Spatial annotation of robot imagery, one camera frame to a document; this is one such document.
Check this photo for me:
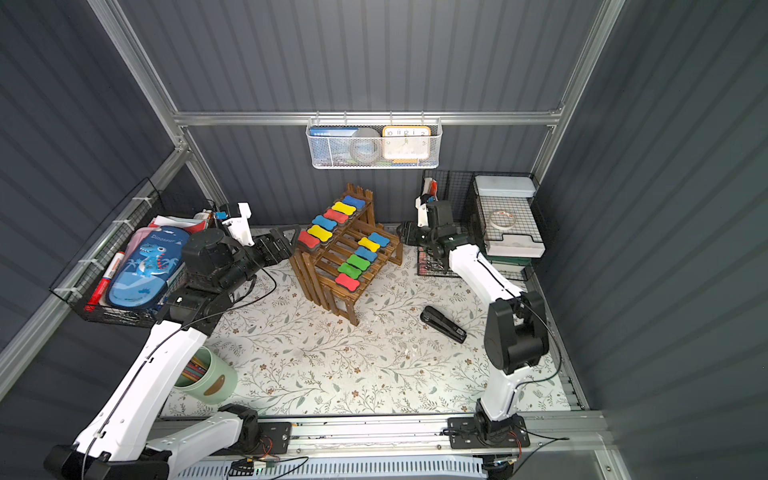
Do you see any red eraser top shelf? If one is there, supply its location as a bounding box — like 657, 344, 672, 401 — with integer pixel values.
298, 230, 321, 252

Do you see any red eraser shelf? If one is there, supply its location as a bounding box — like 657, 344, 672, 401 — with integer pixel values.
298, 230, 321, 252
335, 273, 360, 293

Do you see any yellow eraser top shelf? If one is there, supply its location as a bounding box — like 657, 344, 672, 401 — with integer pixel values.
307, 224, 332, 244

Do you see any yellow eraser shelf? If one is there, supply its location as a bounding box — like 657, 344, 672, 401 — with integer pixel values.
307, 224, 332, 244
358, 237, 381, 253

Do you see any blue eraser top shelf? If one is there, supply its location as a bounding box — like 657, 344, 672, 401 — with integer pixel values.
312, 215, 338, 232

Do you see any blue eraser shelf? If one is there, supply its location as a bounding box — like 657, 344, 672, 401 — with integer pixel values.
312, 215, 338, 232
355, 246, 377, 263

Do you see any wooden two-tier shelf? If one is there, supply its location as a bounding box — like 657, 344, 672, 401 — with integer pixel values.
290, 183, 403, 326

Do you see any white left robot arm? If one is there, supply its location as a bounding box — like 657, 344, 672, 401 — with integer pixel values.
43, 228, 298, 479

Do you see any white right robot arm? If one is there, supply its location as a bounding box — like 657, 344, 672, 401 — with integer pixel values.
407, 194, 549, 446

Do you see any yellow eraser lower shelf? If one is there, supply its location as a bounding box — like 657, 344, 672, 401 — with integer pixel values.
358, 237, 381, 253

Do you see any green eraser lower shelf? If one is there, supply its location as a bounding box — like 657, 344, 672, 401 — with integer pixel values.
338, 262, 362, 280

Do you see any red eraser lower shelf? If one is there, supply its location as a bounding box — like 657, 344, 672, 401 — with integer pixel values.
335, 273, 360, 293

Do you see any blue eraser lower shelf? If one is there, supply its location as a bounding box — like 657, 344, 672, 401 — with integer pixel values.
355, 246, 377, 263

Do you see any white box on organizer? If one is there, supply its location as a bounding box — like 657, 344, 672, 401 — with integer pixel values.
474, 175, 536, 198

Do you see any clear tape roll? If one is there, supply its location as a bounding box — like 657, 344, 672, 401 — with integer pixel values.
487, 210, 518, 232

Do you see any white plastic box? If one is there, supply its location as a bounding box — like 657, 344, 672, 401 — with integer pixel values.
483, 233, 546, 258

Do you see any yellow alarm clock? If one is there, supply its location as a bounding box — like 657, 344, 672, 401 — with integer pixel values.
381, 125, 432, 163

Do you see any black stapler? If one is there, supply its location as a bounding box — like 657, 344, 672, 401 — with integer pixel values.
420, 306, 467, 344

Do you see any grey tape roll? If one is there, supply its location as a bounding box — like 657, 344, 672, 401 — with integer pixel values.
349, 127, 382, 165

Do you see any blue box in basket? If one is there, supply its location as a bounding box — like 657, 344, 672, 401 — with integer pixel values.
307, 126, 358, 168

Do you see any blue dinosaur pencil case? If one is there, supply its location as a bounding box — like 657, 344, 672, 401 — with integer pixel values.
107, 226, 190, 310

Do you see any green pen cup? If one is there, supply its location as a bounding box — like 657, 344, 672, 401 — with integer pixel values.
174, 346, 238, 405

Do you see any red marker pen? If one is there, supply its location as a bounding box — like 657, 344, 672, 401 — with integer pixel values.
84, 251, 125, 312

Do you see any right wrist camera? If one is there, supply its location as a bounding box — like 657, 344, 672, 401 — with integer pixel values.
415, 194, 437, 228

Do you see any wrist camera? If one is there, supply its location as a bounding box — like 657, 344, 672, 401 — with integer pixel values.
415, 194, 437, 228
214, 202, 254, 246

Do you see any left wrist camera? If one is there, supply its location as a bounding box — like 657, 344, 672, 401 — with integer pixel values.
214, 202, 254, 246

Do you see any black wire desk organizer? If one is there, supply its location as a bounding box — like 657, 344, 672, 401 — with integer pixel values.
420, 170, 544, 282

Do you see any white wire wall basket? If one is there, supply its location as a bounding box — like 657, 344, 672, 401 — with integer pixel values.
305, 119, 443, 170

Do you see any black wire side basket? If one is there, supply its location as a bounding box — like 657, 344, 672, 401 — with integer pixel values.
50, 179, 217, 328

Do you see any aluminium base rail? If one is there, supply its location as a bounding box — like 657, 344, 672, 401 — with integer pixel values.
259, 411, 614, 458

